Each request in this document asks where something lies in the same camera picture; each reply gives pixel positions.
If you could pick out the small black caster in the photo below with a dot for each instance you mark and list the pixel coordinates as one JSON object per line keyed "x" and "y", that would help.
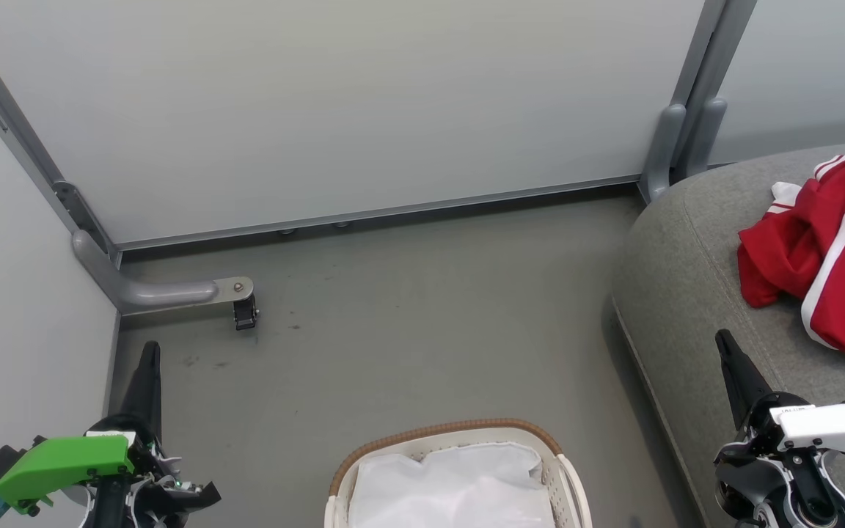
{"x": 246, "y": 315}

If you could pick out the grey fabric sofa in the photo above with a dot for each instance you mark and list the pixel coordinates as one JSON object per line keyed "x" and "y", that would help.
{"x": 694, "y": 293}

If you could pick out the white cloth in basket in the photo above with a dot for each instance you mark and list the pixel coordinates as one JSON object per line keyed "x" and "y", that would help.
{"x": 452, "y": 488}

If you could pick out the white laundry basket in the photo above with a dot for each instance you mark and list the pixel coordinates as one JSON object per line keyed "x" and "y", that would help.
{"x": 569, "y": 477}

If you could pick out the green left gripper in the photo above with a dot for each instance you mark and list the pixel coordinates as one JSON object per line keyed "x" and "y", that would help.
{"x": 63, "y": 462}

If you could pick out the grey partition corner post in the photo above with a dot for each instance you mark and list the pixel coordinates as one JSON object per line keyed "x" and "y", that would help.
{"x": 694, "y": 95}

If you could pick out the grey partition edge post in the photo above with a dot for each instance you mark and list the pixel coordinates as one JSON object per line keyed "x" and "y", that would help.
{"x": 19, "y": 139}

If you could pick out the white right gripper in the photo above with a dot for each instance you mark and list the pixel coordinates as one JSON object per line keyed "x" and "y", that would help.
{"x": 826, "y": 429}

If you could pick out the red white-striped garment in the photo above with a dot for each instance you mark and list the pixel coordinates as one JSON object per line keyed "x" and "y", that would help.
{"x": 826, "y": 257}

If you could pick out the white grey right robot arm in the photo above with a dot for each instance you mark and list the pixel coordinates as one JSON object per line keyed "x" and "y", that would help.
{"x": 804, "y": 499}

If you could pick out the grey partition foot bracket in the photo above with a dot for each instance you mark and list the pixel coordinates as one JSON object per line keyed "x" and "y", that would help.
{"x": 151, "y": 293}

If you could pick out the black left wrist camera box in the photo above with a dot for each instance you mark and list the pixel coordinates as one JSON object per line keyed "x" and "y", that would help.
{"x": 1, "y": 466}

